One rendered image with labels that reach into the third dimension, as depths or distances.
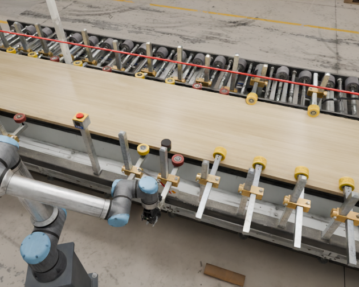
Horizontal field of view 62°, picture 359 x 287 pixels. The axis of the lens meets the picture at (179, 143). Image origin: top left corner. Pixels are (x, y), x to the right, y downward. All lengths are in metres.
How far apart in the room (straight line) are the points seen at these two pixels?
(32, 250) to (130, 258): 0.99
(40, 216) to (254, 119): 1.52
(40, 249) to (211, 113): 1.42
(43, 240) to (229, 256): 1.44
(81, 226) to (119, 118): 1.06
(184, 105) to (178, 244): 1.14
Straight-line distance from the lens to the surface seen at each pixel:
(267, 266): 2.62
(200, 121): 2.18
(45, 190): 1.38
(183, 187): 2.13
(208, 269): 2.45
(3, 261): 2.91
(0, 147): 1.47
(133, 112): 2.29
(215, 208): 1.96
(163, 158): 1.72
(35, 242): 1.81
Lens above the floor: 2.35
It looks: 46 degrees down
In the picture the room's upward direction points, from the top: straight up
